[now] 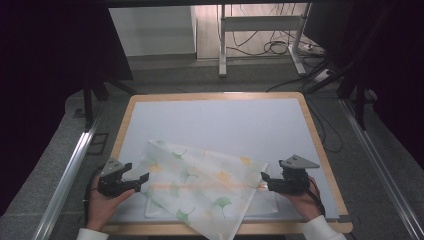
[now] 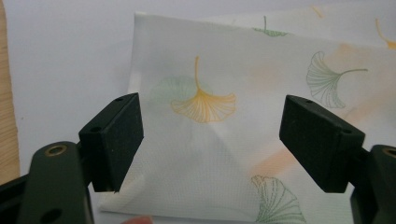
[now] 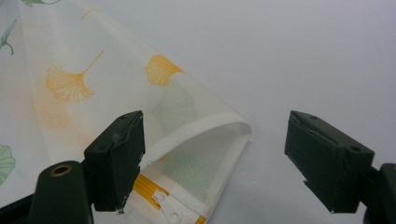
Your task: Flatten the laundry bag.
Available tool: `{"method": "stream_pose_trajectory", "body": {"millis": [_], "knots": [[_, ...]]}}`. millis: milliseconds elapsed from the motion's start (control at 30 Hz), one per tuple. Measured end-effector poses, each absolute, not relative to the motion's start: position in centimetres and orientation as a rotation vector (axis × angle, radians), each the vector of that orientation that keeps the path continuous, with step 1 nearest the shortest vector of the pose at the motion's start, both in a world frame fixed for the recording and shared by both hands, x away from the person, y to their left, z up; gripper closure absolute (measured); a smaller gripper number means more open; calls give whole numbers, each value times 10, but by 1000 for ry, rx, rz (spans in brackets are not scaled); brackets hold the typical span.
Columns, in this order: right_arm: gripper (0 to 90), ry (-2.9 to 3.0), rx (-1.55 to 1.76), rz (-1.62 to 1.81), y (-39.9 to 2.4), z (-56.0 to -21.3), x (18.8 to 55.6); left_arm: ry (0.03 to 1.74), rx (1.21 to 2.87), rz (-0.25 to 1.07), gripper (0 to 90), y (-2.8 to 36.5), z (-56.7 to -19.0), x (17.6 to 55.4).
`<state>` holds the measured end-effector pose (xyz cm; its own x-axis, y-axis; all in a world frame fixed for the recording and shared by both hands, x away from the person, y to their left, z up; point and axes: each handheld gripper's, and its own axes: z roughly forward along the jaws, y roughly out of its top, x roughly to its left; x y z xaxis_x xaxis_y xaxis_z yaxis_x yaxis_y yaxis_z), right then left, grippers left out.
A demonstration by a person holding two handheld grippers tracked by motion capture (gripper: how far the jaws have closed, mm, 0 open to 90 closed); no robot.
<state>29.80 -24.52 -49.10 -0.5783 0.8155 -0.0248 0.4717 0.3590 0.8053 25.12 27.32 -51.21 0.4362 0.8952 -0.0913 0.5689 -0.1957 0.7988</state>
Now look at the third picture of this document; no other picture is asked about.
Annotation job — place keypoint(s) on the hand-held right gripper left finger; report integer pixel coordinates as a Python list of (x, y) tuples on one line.
[(115, 161)]

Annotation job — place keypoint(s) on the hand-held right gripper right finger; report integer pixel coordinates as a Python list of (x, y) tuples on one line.
[(330, 168)]

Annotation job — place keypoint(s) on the white leaf-print mesh laundry bag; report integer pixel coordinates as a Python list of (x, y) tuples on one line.
[(102, 84)]

